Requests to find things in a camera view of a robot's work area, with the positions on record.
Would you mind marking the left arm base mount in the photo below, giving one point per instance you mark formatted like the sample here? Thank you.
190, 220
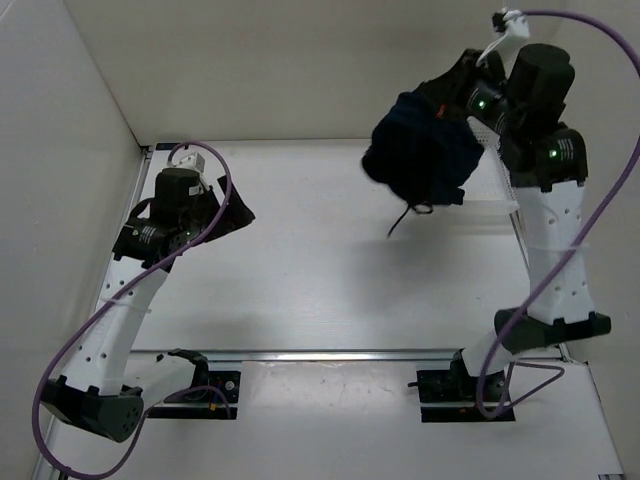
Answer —
212, 395

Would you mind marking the aluminium frame rail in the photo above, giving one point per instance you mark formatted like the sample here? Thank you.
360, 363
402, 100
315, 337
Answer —
330, 355

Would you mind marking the white plastic basket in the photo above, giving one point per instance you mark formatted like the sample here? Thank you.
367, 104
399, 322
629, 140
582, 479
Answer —
488, 191

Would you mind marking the navy blue shorts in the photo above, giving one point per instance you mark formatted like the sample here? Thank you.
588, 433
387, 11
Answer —
423, 159

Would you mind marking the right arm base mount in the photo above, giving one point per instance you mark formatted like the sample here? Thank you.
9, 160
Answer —
449, 396

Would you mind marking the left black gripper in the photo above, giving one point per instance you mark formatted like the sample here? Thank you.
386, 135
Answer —
235, 216

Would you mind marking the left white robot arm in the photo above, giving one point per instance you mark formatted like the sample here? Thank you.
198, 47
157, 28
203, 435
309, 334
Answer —
92, 392

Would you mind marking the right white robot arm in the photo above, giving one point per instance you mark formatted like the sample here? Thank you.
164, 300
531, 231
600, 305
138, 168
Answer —
547, 165

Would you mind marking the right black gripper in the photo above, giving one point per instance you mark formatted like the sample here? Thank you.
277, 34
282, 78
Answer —
446, 92

